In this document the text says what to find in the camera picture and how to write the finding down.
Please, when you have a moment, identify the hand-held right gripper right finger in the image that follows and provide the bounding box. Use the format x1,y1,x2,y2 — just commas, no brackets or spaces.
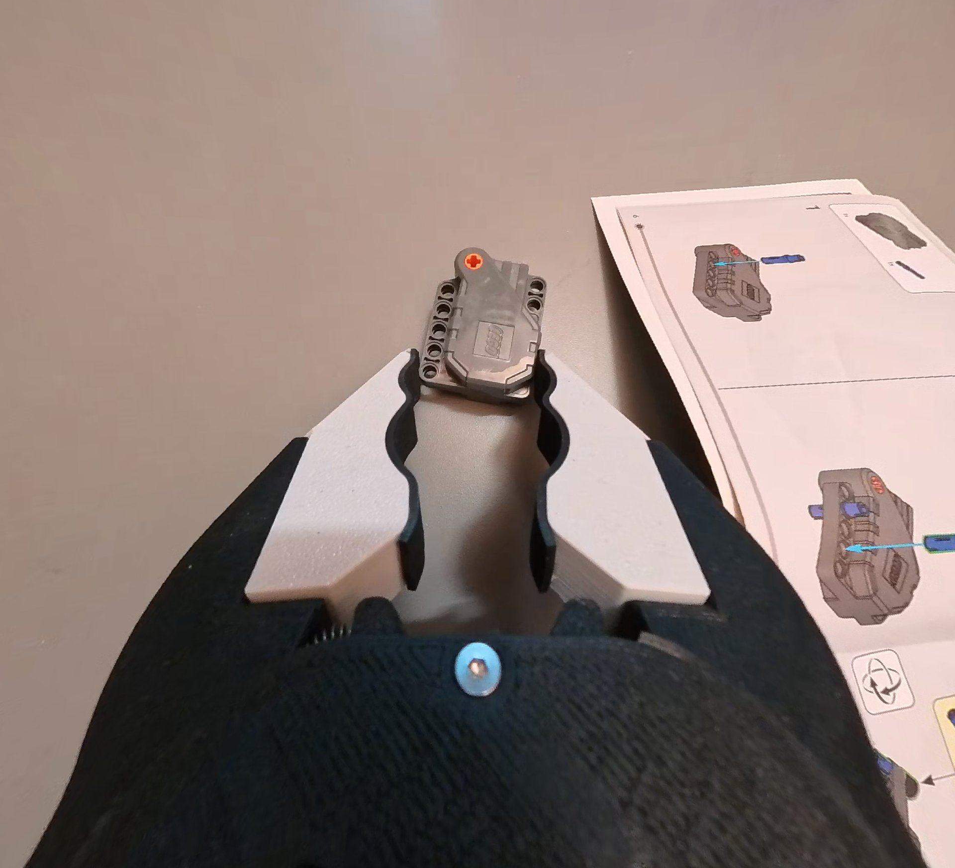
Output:
530,350,713,623

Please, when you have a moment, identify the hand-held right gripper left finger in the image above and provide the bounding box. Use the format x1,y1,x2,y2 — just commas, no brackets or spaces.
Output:
245,348,428,615

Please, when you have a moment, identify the grey toy brick motor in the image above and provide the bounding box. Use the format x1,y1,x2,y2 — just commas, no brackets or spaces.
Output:
420,245,547,406

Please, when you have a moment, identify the building instruction booklet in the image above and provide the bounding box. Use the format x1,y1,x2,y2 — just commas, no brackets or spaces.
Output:
616,193,955,868

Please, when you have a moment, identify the white paper sheet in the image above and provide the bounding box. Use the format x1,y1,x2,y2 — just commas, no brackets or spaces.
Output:
591,178,881,522

